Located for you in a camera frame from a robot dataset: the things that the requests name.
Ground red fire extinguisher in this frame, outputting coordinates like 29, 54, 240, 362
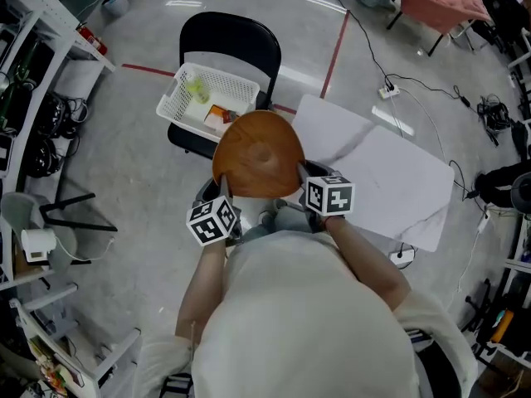
76, 22, 109, 56

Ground black office chair base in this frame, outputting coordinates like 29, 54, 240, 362
460, 278, 515, 347

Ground pale chair with black legs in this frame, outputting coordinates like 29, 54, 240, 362
0, 192, 119, 265

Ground white shelf with black cases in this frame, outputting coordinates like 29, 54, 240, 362
0, 0, 117, 194

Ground person's cream shirt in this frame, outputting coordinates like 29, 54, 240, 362
132, 228, 480, 398

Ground person's white shoe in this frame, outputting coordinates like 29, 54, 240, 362
260, 198, 288, 226

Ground person's right forearm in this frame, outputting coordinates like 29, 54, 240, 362
325, 216, 412, 310

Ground brown wooden bowl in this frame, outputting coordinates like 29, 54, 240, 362
211, 109, 307, 201

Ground person's left forearm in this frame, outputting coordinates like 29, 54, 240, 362
176, 240, 229, 339

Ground person's blue jeans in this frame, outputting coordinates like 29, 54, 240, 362
242, 205, 316, 240

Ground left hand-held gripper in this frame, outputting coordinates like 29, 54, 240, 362
185, 174, 241, 247

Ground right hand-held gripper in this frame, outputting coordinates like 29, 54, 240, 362
295, 160, 357, 234

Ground white marble-pattern table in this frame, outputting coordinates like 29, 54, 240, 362
292, 93, 456, 253

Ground orange tissue packet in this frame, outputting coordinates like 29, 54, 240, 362
202, 104, 227, 129

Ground black cable bundle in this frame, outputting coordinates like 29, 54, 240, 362
475, 94, 512, 148

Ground black folding chair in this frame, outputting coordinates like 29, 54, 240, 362
167, 11, 283, 161

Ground white metal shelf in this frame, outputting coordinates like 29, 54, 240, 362
0, 263, 144, 398

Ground small white device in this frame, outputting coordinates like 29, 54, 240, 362
20, 226, 58, 264

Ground pink armchair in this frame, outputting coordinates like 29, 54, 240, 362
386, 0, 493, 57

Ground small trash bin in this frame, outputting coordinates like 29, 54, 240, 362
101, 0, 130, 17

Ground green drink bottle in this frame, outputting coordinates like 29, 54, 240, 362
184, 71, 211, 105

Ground white perforated plastic basket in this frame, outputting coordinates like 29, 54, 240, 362
155, 61, 261, 144

